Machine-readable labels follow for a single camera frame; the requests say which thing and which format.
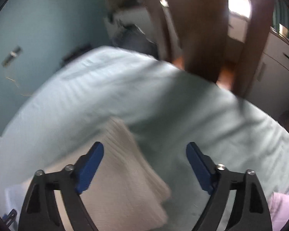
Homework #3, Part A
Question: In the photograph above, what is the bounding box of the white knitted sweater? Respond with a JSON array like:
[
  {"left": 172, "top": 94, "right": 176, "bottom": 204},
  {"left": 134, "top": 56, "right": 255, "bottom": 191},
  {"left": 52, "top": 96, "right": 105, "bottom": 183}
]
[{"left": 46, "top": 117, "right": 171, "bottom": 230}]

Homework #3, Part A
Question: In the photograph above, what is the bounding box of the lilac sleeved forearm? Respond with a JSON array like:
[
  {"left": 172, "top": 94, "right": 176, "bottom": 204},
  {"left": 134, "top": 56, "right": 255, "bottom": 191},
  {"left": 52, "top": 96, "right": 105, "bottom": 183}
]
[{"left": 268, "top": 192, "right": 289, "bottom": 230}]

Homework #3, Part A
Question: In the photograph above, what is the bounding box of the dark clothes pile on floor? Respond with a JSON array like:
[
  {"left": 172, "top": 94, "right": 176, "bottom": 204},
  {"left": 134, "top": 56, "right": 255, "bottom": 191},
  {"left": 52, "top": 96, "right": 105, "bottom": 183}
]
[{"left": 111, "top": 23, "right": 159, "bottom": 59}]

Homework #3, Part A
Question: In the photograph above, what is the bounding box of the white low drawer cabinet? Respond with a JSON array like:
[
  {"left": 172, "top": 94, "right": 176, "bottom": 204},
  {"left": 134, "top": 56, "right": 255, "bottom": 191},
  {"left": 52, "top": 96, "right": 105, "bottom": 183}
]
[{"left": 246, "top": 32, "right": 289, "bottom": 119}]

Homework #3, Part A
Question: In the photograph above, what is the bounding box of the light blue bed sheet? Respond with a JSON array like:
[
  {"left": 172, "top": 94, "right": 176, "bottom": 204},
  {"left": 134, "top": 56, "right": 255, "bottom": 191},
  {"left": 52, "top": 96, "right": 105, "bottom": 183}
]
[{"left": 0, "top": 46, "right": 289, "bottom": 230}]

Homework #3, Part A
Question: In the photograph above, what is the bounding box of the blue window curtain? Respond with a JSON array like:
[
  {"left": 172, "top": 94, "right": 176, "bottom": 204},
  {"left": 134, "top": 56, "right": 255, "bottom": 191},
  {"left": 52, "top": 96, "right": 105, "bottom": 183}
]
[{"left": 271, "top": 0, "right": 289, "bottom": 39}]

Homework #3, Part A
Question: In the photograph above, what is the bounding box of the brown wooden chair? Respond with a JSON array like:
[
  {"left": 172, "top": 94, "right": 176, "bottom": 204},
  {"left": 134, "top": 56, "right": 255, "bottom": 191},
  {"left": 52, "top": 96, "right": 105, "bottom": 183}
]
[{"left": 142, "top": 0, "right": 274, "bottom": 98}]

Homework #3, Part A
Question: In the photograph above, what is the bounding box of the black wall socket strip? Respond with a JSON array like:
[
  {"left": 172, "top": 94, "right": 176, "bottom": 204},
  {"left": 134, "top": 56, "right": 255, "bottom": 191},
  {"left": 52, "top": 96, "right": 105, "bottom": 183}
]
[{"left": 2, "top": 46, "right": 22, "bottom": 67}]

